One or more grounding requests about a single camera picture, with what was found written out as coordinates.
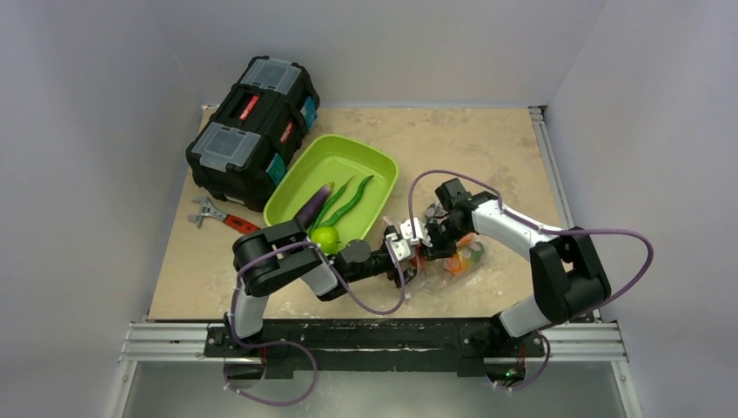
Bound clear zip top bag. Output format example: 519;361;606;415
404;233;486;297

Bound green fake apple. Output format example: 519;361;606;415
310;226;341;254

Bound green fake chili pepper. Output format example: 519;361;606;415
320;175;374;226

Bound purple fake eggplant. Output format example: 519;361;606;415
293;182;334;229

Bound lime green plastic tray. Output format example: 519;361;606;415
263;134;399;242

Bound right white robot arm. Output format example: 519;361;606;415
421;179;611;354

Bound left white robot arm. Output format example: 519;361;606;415
225;220;416;356

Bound dark fake grape bunch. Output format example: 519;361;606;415
424;203;447;223

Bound black plastic toolbox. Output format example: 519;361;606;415
185;56;320;212

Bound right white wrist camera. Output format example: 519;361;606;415
400;218;433;246

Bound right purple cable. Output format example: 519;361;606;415
406;169;655;394

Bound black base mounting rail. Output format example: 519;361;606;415
204;317;546;383

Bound red handled adjustable wrench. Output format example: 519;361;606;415
187;196;260;234

